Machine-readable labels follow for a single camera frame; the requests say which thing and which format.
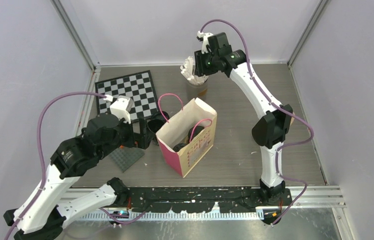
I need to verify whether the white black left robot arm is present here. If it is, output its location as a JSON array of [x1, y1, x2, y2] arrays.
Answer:
[[3, 113, 152, 240]]

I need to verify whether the pink cakes paper bag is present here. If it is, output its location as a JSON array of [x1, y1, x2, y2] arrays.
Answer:
[[155, 98, 217, 178]]

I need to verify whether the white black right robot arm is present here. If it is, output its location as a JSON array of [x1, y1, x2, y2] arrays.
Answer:
[[194, 31, 293, 205]]

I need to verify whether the black lid stack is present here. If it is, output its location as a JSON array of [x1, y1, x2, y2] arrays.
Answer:
[[152, 111, 170, 122]]

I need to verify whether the grey studded baseplate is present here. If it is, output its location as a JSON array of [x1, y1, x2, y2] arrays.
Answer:
[[109, 147, 145, 173]]

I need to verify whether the black cup stack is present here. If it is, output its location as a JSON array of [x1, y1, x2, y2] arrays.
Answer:
[[147, 119, 166, 145]]

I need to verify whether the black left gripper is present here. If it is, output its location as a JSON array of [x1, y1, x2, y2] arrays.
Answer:
[[98, 113, 154, 160]]

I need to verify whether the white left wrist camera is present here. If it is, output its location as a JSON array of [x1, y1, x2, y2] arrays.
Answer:
[[104, 94, 134, 124]]

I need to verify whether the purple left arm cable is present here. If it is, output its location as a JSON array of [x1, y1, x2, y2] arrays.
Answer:
[[4, 91, 151, 240]]

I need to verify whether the grey holder cup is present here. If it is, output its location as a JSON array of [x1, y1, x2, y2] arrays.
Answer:
[[186, 80, 208, 101]]

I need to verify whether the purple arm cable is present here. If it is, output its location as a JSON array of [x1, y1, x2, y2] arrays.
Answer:
[[200, 18, 315, 226], [4, 91, 151, 240]]

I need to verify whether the black white chessboard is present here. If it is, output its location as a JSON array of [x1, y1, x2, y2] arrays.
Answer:
[[95, 70, 158, 122]]

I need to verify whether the single black cup lid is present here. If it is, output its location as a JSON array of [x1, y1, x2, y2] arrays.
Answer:
[[187, 125, 204, 143]]

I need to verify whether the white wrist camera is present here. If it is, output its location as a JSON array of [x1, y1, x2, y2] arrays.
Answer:
[[104, 94, 134, 124], [197, 31, 213, 54]]

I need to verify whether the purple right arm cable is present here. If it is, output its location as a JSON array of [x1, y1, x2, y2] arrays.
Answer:
[[200, 18, 315, 226]]

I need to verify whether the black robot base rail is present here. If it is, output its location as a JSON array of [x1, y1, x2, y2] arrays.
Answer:
[[95, 185, 293, 215]]

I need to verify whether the white wrapped stirrers bundle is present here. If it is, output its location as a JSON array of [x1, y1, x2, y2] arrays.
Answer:
[[180, 56, 208, 86]]

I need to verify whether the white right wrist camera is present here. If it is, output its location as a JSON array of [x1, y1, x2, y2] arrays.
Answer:
[[197, 31, 213, 54]]

